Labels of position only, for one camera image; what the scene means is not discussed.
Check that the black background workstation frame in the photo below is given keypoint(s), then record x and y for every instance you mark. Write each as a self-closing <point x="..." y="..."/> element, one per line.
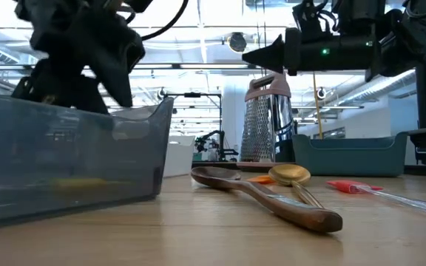
<point x="192" y="95"/>

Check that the orange silicone spatula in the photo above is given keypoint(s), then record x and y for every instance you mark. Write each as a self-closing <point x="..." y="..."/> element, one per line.
<point x="261" y="179"/>

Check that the gold metal spoon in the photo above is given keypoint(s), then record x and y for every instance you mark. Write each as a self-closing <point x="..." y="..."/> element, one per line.
<point x="288" y="173"/>

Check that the teal plastic bin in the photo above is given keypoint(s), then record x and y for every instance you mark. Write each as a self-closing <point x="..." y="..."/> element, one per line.
<point x="350" y="162"/>

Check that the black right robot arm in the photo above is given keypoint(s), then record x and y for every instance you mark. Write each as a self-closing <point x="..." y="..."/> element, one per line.
<point x="401" y="44"/>

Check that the white plastic bin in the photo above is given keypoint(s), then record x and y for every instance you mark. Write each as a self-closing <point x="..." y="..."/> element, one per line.
<point x="179" y="159"/>

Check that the brown wooden spoon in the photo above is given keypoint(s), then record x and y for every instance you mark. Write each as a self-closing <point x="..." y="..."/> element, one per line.
<point x="216" y="175"/>

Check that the pink-trimmed steel box grater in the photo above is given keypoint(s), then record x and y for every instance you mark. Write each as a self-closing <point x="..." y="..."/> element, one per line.
<point x="257" y="129"/>

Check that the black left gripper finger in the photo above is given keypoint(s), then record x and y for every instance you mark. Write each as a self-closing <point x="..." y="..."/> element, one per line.
<point x="65" y="90"/>
<point x="122" y="85"/>

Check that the grey metal baking pan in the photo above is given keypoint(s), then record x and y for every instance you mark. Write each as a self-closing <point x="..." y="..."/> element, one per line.
<point x="32" y="159"/>

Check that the black monitor stand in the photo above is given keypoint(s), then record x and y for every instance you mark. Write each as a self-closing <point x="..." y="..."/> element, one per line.
<point x="424" y="96"/>

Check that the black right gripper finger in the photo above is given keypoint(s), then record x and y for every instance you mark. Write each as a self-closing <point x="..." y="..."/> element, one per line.
<point x="270" y="55"/>

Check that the black background robot arm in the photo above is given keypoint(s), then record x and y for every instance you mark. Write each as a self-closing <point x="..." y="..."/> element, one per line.
<point x="218" y="142"/>

